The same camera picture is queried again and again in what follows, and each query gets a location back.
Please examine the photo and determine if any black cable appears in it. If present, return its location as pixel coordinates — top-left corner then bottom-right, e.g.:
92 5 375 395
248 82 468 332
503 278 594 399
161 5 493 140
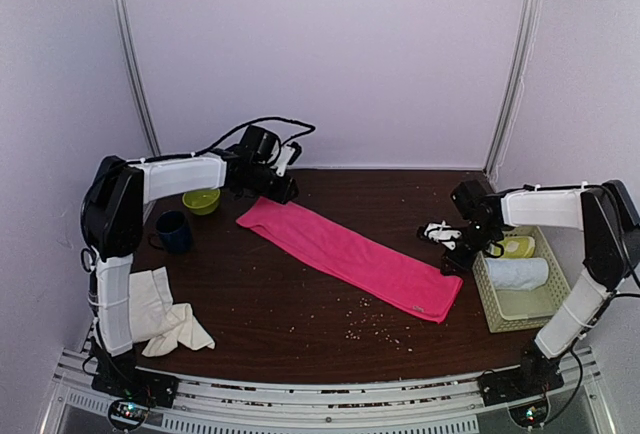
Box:
544 263 640 405
149 115 317 163

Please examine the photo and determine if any left aluminium frame post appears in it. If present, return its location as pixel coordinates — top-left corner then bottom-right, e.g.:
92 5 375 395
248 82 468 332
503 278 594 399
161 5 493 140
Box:
112 0 161 156

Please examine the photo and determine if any aluminium frame post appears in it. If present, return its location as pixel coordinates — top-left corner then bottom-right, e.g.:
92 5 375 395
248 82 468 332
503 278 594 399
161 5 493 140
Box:
112 0 161 156
484 0 541 183

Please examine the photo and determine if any aluminium front rail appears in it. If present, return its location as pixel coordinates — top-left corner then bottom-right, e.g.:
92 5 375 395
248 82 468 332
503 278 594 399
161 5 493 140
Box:
39 346 616 434

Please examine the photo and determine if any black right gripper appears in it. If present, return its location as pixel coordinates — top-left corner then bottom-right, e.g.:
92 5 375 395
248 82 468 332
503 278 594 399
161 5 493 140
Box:
440 220 501 275

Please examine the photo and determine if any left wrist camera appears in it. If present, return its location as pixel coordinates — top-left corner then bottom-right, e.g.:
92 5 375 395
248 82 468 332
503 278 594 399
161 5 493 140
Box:
273 141 302 177

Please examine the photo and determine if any white crumpled towel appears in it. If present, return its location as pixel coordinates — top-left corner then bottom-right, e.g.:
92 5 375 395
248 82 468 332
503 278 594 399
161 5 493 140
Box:
129 267 216 358

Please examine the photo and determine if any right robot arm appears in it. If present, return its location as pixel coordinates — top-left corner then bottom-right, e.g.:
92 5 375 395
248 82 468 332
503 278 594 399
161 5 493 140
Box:
423 179 639 396

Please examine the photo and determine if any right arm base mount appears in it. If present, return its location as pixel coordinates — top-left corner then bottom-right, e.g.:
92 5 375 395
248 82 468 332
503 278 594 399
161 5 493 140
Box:
477 367 564 430

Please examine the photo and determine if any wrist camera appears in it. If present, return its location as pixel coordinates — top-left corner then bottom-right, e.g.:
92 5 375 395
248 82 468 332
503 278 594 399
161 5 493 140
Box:
273 141 302 177
417 221 462 250

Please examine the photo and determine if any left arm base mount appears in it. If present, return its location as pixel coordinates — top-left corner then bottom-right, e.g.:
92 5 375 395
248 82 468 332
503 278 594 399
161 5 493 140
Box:
91 370 179 433

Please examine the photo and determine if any pink towel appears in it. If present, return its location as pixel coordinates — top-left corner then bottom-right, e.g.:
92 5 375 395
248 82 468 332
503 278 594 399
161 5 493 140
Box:
236 198 463 323

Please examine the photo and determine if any right black cable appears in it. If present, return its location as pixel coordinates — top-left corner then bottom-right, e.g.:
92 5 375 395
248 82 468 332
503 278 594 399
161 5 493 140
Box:
544 263 640 405

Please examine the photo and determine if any light blue rolled towel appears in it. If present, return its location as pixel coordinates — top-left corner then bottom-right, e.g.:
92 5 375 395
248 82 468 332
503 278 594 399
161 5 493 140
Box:
486 258 549 291

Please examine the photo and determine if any left black cable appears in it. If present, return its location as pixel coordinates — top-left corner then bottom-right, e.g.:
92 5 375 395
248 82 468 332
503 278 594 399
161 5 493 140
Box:
149 115 317 163

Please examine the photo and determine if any dark blue mug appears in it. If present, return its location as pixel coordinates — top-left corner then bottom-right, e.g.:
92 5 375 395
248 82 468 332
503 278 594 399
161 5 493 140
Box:
148 211 193 255

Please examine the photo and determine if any beige plastic basket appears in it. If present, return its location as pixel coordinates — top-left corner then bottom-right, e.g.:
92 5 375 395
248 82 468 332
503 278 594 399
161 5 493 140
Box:
472 226 569 333

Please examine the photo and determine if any green bowl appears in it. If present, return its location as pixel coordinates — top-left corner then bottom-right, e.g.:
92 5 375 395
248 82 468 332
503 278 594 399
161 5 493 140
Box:
182 189 220 216

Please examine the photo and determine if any yellow rolled towel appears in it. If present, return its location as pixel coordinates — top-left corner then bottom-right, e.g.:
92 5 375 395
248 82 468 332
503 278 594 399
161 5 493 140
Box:
489 236 536 259

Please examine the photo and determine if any right aluminium frame post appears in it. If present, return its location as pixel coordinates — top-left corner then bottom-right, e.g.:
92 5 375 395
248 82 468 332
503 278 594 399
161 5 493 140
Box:
484 0 541 183

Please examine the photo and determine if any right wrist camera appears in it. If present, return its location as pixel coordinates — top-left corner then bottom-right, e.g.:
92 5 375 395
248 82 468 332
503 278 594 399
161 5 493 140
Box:
417 221 462 250

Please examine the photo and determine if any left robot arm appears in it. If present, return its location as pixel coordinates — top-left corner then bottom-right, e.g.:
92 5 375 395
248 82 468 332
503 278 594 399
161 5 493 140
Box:
80 122 302 398

